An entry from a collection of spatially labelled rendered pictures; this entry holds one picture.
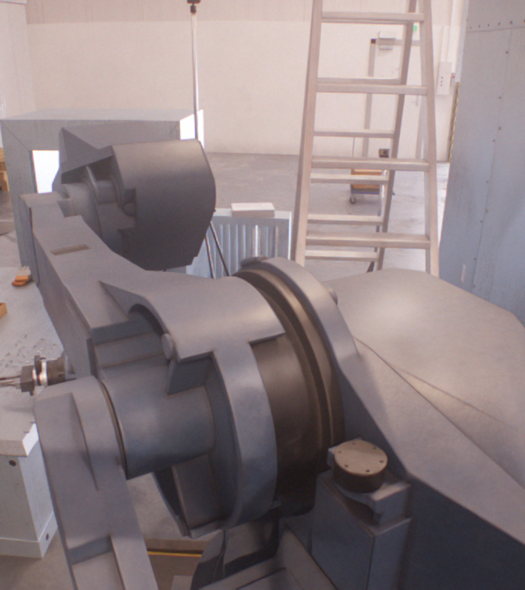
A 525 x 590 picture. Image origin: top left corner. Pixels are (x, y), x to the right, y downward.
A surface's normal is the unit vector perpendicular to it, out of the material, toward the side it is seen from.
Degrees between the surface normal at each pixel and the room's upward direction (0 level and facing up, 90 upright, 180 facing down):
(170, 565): 0
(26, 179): 90
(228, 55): 90
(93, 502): 45
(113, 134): 22
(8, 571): 0
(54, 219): 13
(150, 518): 0
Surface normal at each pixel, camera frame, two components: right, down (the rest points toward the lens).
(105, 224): 0.46, 0.03
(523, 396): 0.15, -0.78
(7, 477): -0.05, 0.40
